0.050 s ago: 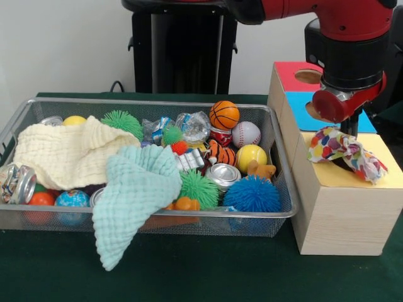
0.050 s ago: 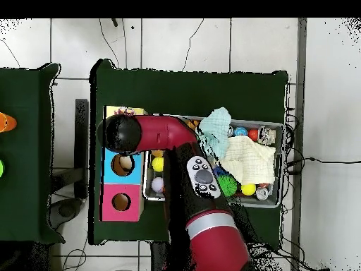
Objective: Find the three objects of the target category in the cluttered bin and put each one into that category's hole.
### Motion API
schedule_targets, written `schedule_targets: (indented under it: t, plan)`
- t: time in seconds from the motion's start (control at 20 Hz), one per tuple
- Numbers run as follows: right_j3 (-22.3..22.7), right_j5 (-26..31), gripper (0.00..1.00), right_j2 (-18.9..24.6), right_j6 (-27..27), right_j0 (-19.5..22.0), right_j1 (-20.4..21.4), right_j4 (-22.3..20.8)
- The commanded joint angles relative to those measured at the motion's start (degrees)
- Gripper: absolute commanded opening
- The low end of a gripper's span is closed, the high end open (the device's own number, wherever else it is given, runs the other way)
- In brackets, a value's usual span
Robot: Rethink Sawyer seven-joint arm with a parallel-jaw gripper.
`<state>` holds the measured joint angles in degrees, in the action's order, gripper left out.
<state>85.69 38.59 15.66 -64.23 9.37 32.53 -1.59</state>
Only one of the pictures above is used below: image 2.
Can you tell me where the mint muslin cloth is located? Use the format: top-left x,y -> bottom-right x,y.
197,107 -> 233,160

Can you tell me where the colourful spotted fabric scrap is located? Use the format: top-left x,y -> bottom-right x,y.
114,106 -> 139,116

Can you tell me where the wooden box with three holes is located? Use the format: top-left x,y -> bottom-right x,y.
99,105 -> 148,222

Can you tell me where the shallow clear mesh bin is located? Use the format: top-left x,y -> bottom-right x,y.
142,113 -> 285,209

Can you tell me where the yellow tennis ball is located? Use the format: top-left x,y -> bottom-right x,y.
151,157 -> 165,173

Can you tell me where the white baseball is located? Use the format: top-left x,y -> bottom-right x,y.
150,176 -> 165,194

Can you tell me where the dark green table cloth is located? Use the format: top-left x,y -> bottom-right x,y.
88,58 -> 289,246

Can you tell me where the green spiky ball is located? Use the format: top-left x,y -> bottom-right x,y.
217,174 -> 238,197

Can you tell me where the cream muslin cloth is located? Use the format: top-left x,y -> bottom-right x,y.
219,135 -> 276,186

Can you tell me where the dark green side table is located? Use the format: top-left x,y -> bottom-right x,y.
0,62 -> 66,245

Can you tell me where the orange cone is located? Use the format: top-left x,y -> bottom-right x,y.
0,112 -> 18,133

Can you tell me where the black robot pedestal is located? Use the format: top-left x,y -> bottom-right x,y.
150,241 -> 170,271

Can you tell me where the black power cable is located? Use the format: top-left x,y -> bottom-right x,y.
284,156 -> 361,174

